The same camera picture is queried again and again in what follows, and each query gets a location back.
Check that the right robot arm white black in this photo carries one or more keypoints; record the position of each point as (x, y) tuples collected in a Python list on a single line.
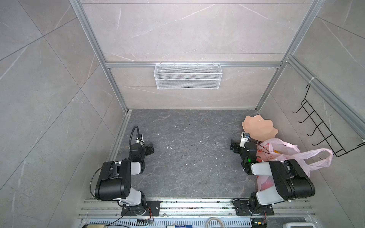
[(289, 180)]

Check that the black wire hook rack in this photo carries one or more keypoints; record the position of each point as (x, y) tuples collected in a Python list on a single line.
[(321, 129)]

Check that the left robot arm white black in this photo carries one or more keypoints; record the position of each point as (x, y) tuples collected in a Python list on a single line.
[(112, 181)]

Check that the pink scalloped plate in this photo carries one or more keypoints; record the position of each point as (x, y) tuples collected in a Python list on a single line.
[(259, 129)]

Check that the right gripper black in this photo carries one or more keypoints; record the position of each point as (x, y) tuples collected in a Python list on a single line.
[(235, 146)]

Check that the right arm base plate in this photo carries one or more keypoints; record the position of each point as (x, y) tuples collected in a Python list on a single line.
[(248, 207)]

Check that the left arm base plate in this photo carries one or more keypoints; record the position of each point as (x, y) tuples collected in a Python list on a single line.
[(148, 208)]

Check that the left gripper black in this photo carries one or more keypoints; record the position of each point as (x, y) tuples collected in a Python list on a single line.
[(148, 148)]

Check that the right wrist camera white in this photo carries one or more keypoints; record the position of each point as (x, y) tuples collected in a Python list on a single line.
[(245, 137)]

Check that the pink plastic bag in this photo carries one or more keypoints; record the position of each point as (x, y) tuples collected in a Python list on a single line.
[(278, 150)]

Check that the white wire mesh basket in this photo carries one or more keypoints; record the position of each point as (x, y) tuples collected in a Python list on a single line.
[(188, 76)]

